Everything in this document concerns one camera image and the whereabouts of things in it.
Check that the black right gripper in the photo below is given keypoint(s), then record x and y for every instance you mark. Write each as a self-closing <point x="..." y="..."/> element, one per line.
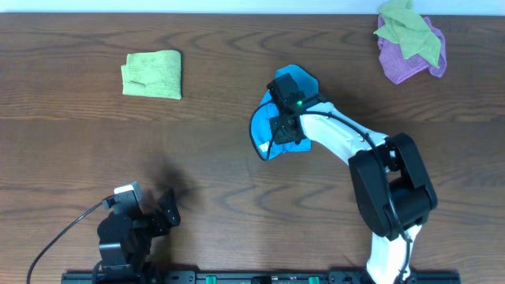
<point x="275" y="133"/>

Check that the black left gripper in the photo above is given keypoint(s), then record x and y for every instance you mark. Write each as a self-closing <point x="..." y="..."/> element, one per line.
<point x="164" y="225"/>

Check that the blue microfiber cloth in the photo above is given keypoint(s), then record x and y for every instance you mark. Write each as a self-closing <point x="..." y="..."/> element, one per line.
<point x="259" y="125"/>

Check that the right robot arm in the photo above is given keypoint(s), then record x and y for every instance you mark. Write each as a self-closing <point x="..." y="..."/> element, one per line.
<point x="391" y="185"/>

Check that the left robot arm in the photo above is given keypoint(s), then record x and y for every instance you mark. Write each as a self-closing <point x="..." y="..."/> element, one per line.
<point x="125" y="237"/>

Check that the purple crumpled cloth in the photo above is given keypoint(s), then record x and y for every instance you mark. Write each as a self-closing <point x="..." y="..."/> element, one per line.
<point x="397" y="69"/>

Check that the folded green cloth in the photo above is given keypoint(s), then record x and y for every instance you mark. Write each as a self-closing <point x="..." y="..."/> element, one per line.
<point x="153" y="75"/>

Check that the olive green crumpled cloth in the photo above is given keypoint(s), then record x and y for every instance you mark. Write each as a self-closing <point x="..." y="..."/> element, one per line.
<point x="403" y="26"/>

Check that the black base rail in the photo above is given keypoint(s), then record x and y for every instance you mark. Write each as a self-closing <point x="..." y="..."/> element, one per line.
<point x="332" y="277"/>

